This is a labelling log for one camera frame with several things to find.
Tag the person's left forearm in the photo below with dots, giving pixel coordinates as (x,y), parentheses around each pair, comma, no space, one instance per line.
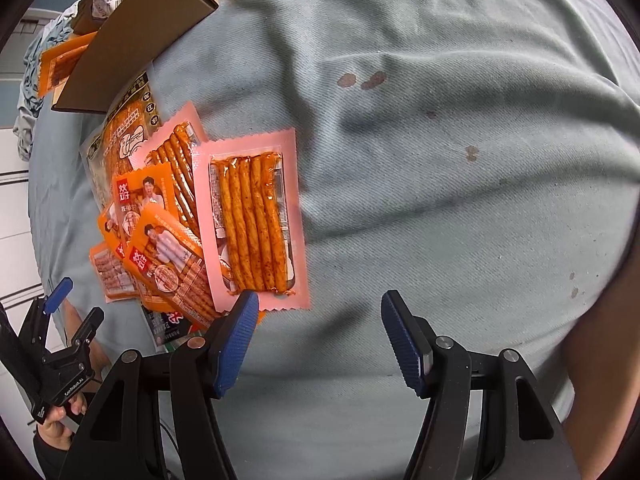
(50,462)

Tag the light blue bedsheet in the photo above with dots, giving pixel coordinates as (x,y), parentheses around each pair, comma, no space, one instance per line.
(425,160)

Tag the person's left hand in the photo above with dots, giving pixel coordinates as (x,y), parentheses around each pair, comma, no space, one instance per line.
(55,430)

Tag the orange snack packet underneath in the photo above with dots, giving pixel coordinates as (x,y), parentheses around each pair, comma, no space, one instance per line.
(165,260)

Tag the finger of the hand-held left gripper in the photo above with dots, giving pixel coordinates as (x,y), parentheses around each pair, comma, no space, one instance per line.
(55,297)
(87,332)

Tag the crumpled blue-grey cloth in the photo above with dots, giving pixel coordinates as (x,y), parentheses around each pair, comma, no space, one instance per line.
(32,85)

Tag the brown cardboard box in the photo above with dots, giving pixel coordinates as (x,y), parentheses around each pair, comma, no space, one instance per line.
(140,30)

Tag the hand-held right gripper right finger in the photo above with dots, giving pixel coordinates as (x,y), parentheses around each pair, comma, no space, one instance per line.
(402,345)

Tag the dark green snack packet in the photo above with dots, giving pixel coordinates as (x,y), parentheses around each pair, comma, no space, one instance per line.
(167,335)

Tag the pink stick snack packet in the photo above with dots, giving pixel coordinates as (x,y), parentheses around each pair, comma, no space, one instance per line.
(250,220)
(172,155)

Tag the yellow black snack packet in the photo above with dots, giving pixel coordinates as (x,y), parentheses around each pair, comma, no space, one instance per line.
(125,135)

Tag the orange flat snack packet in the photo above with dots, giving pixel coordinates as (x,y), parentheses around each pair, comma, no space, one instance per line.
(62,65)

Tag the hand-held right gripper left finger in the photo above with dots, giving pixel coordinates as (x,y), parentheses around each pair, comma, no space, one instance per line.
(237,345)

